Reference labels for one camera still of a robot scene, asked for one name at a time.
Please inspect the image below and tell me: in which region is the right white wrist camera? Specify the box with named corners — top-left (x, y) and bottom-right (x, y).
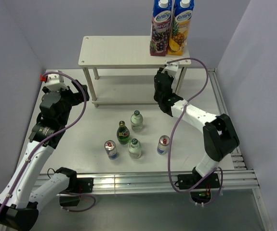
top-left (162, 60), bottom-right (179, 77)

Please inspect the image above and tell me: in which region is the silver blue can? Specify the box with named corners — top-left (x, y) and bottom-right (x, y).
top-left (104, 140), bottom-right (118, 160)
top-left (157, 135), bottom-right (170, 155)

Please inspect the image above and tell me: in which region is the beige two-tier shelf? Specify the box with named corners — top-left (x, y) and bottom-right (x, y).
top-left (78, 35), bottom-right (192, 108)

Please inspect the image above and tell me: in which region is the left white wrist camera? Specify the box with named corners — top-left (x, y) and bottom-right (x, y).
top-left (40, 70), bottom-right (68, 91)

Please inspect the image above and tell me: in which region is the left silver blue can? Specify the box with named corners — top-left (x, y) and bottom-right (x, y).
top-left (104, 140), bottom-right (118, 160)

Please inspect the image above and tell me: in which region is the pineapple juice carton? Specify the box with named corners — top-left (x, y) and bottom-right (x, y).
top-left (167, 0), bottom-right (195, 56)

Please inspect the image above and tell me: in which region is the clear bottle green cap front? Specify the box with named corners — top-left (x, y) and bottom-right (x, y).
top-left (128, 138), bottom-right (142, 159)

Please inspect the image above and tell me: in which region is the clear bottle green cap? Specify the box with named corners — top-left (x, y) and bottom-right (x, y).
top-left (131, 110), bottom-right (143, 132)
top-left (128, 138), bottom-right (142, 159)

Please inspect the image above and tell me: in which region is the aluminium rail frame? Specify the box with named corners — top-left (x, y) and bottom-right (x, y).
top-left (30, 67), bottom-right (274, 231)

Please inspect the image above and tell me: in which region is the red grape juice carton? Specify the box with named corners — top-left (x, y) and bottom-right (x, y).
top-left (149, 0), bottom-right (172, 56)

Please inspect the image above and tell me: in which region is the right silver blue can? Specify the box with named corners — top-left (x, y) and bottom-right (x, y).
top-left (157, 135), bottom-right (170, 155)

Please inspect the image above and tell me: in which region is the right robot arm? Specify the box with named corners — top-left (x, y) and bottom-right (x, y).
top-left (154, 68), bottom-right (240, 193)

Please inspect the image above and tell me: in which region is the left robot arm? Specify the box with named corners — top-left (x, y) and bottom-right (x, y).
top-left (0, 80), bottom-right (90, 231)

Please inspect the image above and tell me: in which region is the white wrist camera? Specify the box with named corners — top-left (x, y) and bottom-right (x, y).
top-left (162, 60), bottom-right (179, 77)
top-left (40, 70), bottom-right (68, 91)

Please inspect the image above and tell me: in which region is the green Perrier labelled bottle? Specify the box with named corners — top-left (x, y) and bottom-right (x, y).
top-left (117, 121), bottom-right (130, 144)

